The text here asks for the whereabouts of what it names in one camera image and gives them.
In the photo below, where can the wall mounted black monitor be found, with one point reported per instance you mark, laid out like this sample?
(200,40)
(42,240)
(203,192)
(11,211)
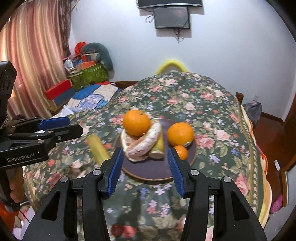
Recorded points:
(171,17)

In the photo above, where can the floral dark green tablecloth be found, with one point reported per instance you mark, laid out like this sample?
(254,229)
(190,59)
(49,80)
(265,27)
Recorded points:
(155,211)

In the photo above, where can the large orange left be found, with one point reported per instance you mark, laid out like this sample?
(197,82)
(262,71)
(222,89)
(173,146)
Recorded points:
(136,122)

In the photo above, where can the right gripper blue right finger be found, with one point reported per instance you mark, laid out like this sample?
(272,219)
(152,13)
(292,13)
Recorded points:
(180,173)

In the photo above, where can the blue patchwork quilt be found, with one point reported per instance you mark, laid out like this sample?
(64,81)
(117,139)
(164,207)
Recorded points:
(92,97)

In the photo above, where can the small tangerine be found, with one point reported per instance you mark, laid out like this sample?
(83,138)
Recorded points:
(182,152)

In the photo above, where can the orange with sticker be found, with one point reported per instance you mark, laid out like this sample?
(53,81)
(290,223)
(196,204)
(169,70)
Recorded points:
(180,134)

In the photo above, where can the left hand on handle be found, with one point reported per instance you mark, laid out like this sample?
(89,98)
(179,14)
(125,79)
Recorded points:
(16,186)

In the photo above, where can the yellow chair back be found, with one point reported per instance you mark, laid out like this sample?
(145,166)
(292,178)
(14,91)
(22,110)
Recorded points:
(176,65)

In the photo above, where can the dark purple round plate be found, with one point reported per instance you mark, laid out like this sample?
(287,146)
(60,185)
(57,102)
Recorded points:
(152,169)

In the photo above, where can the grey plush toy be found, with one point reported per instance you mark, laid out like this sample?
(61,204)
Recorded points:
(102,54)

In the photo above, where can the brown wooden door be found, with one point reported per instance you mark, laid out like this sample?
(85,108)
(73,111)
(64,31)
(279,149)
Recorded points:
(289,124)

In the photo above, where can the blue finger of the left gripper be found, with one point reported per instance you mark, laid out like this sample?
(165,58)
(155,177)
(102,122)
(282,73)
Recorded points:
(65,133)
(48,124)

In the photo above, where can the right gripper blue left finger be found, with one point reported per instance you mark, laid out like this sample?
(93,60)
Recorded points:
(111,170)

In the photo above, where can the peeled pink pomelo segment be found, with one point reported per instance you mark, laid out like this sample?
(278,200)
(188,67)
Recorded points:
(137,149)

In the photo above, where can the red flat box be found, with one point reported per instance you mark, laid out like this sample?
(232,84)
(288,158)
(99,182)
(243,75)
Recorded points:
(58,89)

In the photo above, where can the dark bag on floor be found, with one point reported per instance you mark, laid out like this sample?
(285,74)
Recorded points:
(253,111)

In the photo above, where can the pink curtain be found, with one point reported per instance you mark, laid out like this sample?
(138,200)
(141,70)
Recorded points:
(36,40)

